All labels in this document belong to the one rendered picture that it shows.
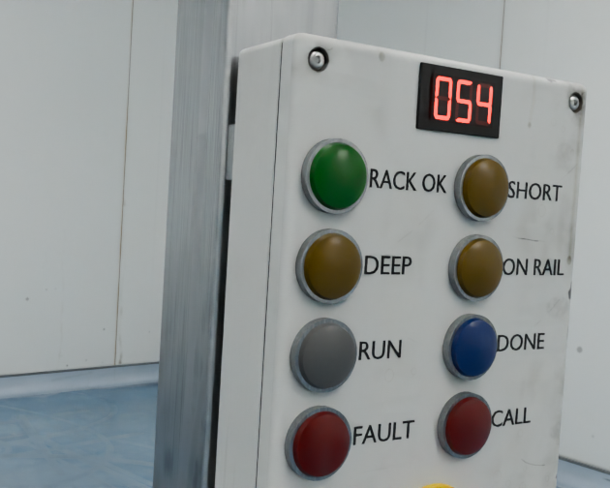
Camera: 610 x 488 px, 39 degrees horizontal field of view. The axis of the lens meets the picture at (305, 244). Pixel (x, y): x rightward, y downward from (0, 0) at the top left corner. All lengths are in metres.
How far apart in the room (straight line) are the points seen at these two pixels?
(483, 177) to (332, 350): 0.10
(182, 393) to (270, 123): 0.14
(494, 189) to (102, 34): 4.22
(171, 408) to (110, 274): 4.14
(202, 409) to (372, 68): 0.17
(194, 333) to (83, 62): 4.11
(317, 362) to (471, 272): 0.09
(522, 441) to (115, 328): 4.24
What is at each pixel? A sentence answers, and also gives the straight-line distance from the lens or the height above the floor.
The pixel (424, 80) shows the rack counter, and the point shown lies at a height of 1.09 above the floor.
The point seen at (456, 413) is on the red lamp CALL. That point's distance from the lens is 0.39.
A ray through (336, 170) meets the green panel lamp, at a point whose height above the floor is 1.05.
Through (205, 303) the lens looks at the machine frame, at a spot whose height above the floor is 0.99.
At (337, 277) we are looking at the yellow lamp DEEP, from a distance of 0.34.
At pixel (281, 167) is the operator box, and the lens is 0.34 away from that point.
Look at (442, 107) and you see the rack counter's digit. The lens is 0.37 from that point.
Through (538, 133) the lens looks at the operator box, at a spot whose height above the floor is 1.08.
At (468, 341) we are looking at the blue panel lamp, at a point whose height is 0.98.
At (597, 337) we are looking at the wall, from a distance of 3.41.
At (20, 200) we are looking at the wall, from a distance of 4.34.
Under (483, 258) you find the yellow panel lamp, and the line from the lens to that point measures 0.39.
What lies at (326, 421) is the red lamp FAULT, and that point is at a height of 0.95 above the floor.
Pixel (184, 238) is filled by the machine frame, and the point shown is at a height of 1.02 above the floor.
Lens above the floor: 1.04
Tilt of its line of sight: 3 degrees down
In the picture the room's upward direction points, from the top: 4 degrees clockwise
